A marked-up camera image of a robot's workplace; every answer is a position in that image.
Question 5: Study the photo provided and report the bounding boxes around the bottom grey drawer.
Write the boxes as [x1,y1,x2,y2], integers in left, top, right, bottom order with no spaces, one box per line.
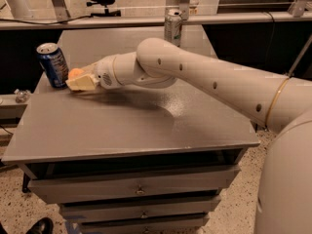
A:
[79,214,209,234]

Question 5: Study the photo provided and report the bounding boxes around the grey drawer cabinet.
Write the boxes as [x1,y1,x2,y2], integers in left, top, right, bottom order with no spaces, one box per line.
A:
[1,24,260,234]

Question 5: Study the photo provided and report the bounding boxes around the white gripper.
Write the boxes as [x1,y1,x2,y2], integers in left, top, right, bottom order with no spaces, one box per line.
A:
[66,56,117,91]

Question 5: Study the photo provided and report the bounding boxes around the top grey drawer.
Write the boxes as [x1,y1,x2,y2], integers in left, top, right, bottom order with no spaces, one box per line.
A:
[28,165,240,204]

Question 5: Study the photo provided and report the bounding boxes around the silver green soda can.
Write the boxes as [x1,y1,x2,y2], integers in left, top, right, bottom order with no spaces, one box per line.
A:
[164,9,182,47]

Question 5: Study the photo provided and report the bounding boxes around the grey drawer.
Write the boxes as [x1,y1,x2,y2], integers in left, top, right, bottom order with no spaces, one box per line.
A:
[28,165,240,204]
[60,195,221,222]
[79,214,209,234]

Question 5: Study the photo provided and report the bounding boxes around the orange fruit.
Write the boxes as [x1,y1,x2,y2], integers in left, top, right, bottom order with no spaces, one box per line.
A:
[68,68,84,79]

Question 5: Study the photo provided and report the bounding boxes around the blue pepsi can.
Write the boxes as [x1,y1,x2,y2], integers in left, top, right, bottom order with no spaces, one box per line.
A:
[36,43,69,89]

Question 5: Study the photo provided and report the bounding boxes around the middle grey drawer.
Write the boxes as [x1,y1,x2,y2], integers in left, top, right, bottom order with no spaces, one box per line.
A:
[60,195,221,222]

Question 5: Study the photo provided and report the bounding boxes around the small crumpled clear object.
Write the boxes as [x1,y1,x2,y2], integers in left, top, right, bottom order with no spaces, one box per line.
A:
[14,89,31,103]

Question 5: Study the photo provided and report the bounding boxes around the black shoe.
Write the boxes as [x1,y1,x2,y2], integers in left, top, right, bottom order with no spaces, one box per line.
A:
[26,217,54,234]

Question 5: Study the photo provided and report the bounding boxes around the black cable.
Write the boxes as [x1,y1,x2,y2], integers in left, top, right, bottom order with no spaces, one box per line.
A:
[0,14,94,26]

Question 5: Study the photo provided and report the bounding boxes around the grey metal rail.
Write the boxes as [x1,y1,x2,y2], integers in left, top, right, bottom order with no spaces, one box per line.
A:
[0,11,312,30]

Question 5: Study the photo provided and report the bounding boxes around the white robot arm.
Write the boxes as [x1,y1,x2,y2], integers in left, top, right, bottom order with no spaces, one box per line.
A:
[66,38,312,234]

